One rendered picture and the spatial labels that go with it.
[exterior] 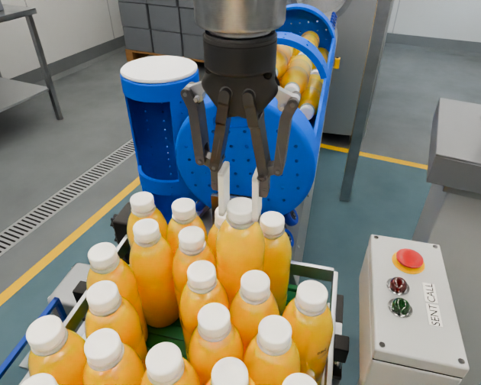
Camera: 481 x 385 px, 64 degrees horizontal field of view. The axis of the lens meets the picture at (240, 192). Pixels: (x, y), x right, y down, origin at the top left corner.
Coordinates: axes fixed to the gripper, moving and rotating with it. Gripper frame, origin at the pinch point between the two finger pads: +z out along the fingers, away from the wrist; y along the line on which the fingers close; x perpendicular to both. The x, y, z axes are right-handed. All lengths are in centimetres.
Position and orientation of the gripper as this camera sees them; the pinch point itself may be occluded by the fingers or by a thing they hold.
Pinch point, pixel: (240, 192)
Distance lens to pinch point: 50.3
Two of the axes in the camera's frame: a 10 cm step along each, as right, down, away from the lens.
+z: 0.0, 8.1, 5.9
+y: -9.7, -1.4, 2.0
